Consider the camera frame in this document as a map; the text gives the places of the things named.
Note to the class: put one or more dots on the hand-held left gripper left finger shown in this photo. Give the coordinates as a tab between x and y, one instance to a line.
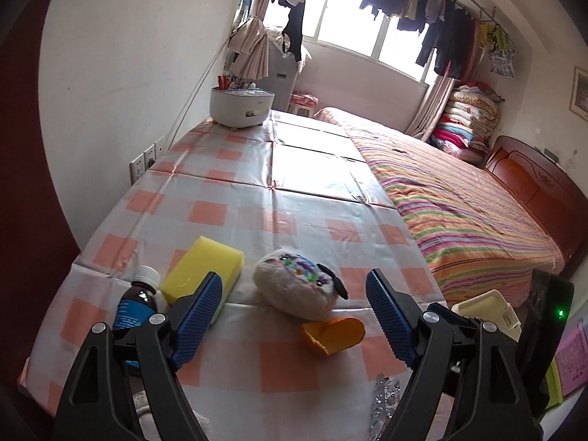
197	317

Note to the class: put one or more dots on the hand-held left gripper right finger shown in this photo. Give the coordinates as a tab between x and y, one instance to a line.
390	321

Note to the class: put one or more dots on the orange plastic cup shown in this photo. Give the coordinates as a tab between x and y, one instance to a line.
340	333

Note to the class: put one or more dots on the yellow sponge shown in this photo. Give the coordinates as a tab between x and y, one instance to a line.
202	262

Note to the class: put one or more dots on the dark bottle with blue label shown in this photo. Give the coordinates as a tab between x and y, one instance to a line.
133	305

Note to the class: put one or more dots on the cream plastic bin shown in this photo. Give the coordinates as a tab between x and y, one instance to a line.
482	305

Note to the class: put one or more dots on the silver blister pack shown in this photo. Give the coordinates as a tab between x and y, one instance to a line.
385	399

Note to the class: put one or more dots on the white plush toy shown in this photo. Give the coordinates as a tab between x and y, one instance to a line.
294	289

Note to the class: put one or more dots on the beige lace hat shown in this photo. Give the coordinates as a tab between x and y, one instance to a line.
140	418

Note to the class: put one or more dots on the pink box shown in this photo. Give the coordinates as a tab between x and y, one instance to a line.
574	358

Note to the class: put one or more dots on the green plastic object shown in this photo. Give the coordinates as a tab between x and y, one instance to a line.
555	386

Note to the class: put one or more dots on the wooden bed headboard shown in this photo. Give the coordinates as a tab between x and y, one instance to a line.
537	193

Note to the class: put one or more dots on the bed with striped sheet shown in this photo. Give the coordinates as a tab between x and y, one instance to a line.
459	211

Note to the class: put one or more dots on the grey box on headboard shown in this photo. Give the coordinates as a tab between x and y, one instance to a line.
549	154

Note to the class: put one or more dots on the dark red door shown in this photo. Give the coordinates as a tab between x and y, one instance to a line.
27	193

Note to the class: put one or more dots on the white pen holder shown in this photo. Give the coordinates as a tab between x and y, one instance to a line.
241	108

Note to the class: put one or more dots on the stack of folded quilts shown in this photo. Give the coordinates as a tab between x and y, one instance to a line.
468	119

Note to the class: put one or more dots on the hanging striped curtain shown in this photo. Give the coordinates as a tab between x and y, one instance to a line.
432	105

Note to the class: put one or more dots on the pink stool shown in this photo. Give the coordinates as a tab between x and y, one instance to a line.
304	103

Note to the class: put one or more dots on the grey standing air conditioner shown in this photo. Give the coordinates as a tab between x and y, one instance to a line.
281	78

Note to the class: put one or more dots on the tied striped curtain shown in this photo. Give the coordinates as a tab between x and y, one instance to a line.
252	41

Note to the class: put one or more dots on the window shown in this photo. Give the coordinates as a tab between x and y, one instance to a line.
349	23

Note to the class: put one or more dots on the black hanging garment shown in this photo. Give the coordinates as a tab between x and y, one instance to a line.
296	27

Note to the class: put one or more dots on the blue green hanging bag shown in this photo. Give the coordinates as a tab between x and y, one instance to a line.
244	0

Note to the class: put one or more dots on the row of hanging clothes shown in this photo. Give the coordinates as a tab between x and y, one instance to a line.
413	0

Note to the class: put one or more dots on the white wall socket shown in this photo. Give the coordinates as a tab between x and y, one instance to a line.
138	171
150	155

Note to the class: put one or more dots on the framed wall picture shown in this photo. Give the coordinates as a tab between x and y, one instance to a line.
579	96

